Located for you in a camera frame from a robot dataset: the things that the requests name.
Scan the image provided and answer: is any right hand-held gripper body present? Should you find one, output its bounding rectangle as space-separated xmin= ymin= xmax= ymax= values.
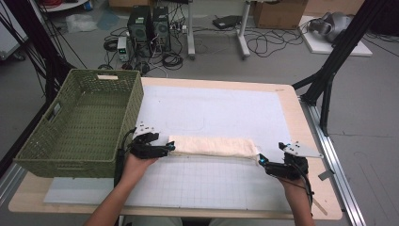
xmin=264 ymin=141 xmax=324 ymax=182

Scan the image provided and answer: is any slim black computer tower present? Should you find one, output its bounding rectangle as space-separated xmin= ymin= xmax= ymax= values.
xmin=152 ymin=6 xmax=172 ymax=53

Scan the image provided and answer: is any clear plastic bag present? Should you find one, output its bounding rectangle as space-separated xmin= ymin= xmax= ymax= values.
xmin=65 ymin=13 xmax=99 ymax=34

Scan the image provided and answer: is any grey robot head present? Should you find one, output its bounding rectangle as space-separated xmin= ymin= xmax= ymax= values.
xmin=308 ymin=11 xmax=354 ymax=43

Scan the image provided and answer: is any black flat device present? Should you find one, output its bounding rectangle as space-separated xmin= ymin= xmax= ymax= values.
xmin=212 ymin=14 xmax=244 ymax=30

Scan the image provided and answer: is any white platform board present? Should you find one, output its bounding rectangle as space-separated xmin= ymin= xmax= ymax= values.
xmin=298 ymin=15 xmax=374 ymax=57

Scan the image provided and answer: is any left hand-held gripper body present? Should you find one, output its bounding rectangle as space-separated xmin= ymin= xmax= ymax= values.
xmin=130 ymin=121 xmax=169 ymax=160

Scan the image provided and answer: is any coiled black cable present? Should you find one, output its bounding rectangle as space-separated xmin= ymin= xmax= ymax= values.
xmin=161 ymin=51 xmax=184 ymax=72

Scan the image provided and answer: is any cream printed cloth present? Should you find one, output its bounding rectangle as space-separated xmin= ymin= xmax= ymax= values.
xmin=168 ymin=135 xmax=261 ymax=161

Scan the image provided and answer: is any thin wooden stick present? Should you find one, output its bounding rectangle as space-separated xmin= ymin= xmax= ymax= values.
xmin=312 ymin=198 xmax=329 ymax=217

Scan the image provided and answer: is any brown cardboard box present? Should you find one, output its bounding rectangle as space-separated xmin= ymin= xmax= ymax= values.
xmin=252 ymin=0 xmax=309 ymax=30

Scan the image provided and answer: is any hand-held gripper black cable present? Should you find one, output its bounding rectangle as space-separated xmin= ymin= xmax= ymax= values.
xmin=113 ymin=127 xmax=137 ymax=188
xmin=291 ymin=159 xmax=315 ymax=218

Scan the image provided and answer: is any black metal frame stand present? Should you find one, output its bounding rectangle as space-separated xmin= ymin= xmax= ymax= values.
xmin=0 ymin=0 xmax=77 ymax=105
xmin=291 ymin=0 xmax=391 ymax=137

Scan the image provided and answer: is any white power supply unit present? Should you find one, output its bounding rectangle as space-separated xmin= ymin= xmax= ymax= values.
xmin=117 ymin=36 xmax=131 ymax=62

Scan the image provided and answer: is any aluminium rail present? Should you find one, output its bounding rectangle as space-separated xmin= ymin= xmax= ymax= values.
xmin=299 ymin=97 xmax=367 ymax=226

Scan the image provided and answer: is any person's left hand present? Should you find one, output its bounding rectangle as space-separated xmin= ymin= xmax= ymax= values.
xmin=120 ymin=153 xmax=159 ymax=188

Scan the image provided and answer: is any right hand-held gripper black cable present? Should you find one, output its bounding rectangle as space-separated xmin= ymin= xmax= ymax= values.
xmin=291 ymin=159 xmax=315 ymax=218

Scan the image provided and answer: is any grey tape piece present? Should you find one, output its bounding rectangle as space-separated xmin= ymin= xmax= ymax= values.
xmin=317 ymin=169 xmax=336 ymax=182

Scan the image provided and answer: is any white power strip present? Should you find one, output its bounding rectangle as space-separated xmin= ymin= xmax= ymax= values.
xmin=168 ymin=24 xmax=189 ymax=34

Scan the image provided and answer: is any white desk leg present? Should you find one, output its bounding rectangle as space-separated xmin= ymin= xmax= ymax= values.
xmin=236 ymin=0 xmax=252 ymax=60
xmin=185 ymin=0 xmax=197 ymax=60

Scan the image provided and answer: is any left hand-held gripper black cable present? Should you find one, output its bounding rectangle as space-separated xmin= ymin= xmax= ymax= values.
xmin=113 ymin=127 xmax=137 ymax=188

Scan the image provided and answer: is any green woven basket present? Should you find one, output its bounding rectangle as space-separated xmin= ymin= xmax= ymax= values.
xmin=13 ymin=69 xmax=145 ymax=179

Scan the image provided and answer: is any tangle of black floor cables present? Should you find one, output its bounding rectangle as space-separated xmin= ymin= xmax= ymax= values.
xmin=244 ymin=18 xmax=312 ymax=59

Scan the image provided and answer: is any large black computer tower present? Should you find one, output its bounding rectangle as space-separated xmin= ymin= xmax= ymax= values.
xmin=126 ymin=5 xmax=153 ymax=58

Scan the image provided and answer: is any person's right hand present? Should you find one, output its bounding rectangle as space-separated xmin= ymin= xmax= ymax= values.
xmin=277 ymin=175 xmax=311 ymax=205

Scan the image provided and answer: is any white grid mat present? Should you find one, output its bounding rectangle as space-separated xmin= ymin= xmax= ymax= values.
xmin=42 ymin=84 xmax=313 ymax=212

